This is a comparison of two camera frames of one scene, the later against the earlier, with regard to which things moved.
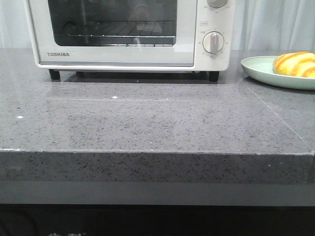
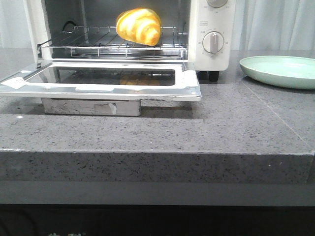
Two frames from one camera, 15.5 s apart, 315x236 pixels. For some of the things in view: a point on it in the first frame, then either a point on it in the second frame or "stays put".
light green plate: [262, 68] stays put
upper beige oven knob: [217, 4] stays put
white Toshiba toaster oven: [132, 36] stays put
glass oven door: [114, 33] → [164, 81]
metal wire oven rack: [129, 29] → [105, 42]
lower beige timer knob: [213, 42] stays put
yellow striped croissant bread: [301, 64] → [141, 25]
